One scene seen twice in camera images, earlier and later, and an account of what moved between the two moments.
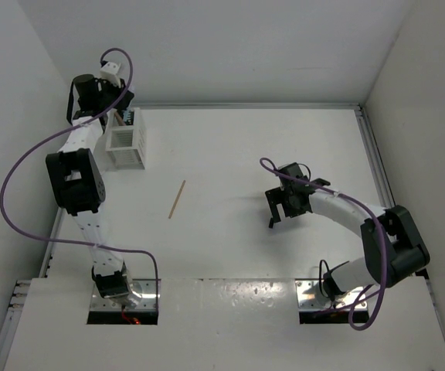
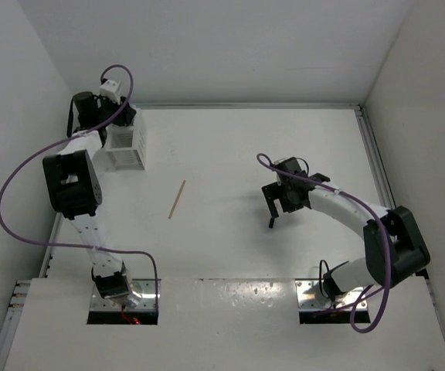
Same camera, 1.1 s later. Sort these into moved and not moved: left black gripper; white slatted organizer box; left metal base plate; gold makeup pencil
Moved: left black gripper
Not moved: white slatted organizer box; gold makeup pencil; left metal base plate
